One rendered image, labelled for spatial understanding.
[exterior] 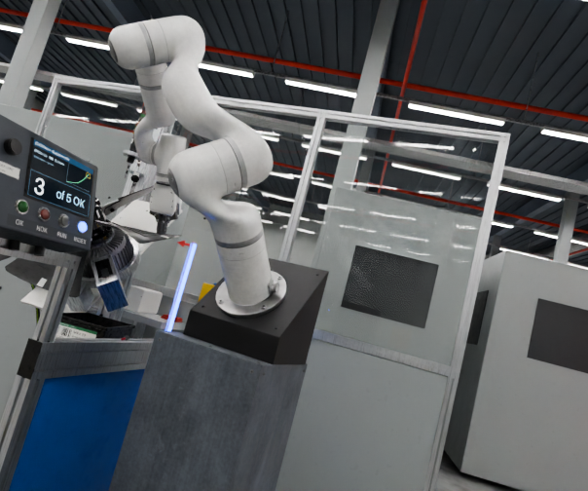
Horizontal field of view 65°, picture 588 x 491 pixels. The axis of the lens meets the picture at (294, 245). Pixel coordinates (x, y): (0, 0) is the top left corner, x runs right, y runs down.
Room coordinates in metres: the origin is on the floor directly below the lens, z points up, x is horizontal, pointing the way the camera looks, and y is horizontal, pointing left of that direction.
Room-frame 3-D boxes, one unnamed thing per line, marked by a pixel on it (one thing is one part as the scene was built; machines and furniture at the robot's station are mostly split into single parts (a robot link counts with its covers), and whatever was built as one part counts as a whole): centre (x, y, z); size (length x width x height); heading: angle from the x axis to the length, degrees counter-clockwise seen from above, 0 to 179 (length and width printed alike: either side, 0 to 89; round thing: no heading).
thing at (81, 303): (1.67, 0.69, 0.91); 0.12 x 0.08 x 0.12; 162
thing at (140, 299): (2.27, 0.66, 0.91); 0.17 x 0.16 x 0.11; 162
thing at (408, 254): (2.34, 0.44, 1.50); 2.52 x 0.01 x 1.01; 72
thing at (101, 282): (1.67, 0.60, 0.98); 0.20 x 0.16 x 0.20; 162
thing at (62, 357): (1.45, 0.35, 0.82); 0.90 x 0.04 x 0.08; 162
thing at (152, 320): (2.22, 0.60, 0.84); 0.36 x 0.24 x 0.03; 72
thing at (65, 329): (1.44, 0.52, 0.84); 0.22 x 0.17 x 0.07; 177
